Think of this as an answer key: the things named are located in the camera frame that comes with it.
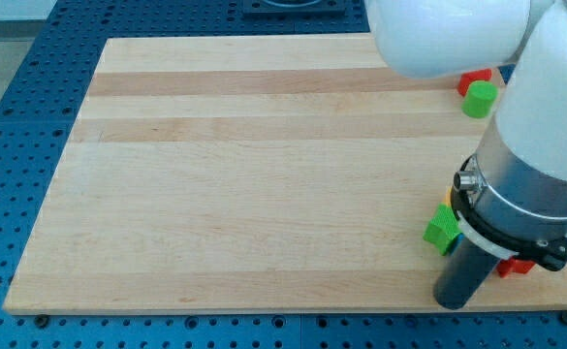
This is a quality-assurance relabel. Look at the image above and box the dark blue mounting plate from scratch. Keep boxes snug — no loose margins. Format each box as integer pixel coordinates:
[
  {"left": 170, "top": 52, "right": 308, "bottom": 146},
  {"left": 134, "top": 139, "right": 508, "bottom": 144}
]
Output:
[{"left": 240, "top": 0, "right": 346, "bottom": 17}]

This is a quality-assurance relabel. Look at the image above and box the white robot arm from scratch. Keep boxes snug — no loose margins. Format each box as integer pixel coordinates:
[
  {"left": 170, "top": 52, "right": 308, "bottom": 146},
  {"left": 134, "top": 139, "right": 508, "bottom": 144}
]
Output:
[{"left": 365, "top": 0, "right": 567, "bottom": 309}]

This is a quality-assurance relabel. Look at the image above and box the light wooden board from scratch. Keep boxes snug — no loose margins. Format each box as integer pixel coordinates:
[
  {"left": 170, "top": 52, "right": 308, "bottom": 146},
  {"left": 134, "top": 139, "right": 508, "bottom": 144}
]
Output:
[{"left": 2, "top": 32, "right": 567, "bottom": 316}]

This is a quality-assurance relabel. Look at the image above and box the green cylinder block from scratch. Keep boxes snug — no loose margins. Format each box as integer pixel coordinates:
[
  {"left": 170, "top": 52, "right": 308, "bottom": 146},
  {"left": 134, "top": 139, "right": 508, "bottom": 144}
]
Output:
[{"left": 461, "top": 80, "right": 498, "bottom": 118}]

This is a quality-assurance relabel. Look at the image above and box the blue block under tool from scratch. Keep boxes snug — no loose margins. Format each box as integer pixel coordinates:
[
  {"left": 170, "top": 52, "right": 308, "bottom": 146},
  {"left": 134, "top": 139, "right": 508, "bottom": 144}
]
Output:
[{"left": 448, "top": 234, "right": 464, "bottom": 255}]

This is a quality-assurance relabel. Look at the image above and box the red block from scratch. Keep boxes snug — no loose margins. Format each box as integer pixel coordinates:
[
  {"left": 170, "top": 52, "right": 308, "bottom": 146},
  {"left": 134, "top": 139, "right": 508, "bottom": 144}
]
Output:
[
  {"left": 495, "top": 258, "right": 536, "bottom": 278},
  {"left": 457, "top": 69, "right": 492, "bottom": 97}
]

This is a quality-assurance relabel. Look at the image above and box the red block bottom right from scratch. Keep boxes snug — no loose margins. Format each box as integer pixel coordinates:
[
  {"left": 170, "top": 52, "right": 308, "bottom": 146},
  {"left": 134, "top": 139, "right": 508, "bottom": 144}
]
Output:
[{"left": 495, "top": 258, "right": 536, "bottom": 278}]

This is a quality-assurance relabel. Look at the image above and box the red block top right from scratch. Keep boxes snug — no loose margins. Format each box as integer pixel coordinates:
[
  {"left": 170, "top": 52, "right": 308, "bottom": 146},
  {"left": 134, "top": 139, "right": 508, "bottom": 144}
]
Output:
[{"left": 457, "top": 69, "right": 492, "bottom": 97}]

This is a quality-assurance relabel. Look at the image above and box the yellow hexagon block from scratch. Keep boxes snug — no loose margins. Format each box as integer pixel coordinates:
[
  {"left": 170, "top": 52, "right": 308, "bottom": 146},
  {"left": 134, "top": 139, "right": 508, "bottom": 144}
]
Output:
[{"left": 442, "top": 188, "right": 452, "bottom": 206}]

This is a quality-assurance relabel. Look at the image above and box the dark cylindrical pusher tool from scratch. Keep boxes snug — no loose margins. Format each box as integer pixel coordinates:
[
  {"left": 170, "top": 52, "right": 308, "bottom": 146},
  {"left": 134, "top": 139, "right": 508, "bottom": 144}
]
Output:
[{"left": 432, "top": 238, "right": 500, "bottom": 310}]

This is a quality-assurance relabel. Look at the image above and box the green star block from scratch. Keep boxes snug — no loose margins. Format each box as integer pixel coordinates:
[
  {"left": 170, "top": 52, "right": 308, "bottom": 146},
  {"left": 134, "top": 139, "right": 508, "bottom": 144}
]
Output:
[{"left": 423, "top": 204, "right": 461, "bottom": 256}]

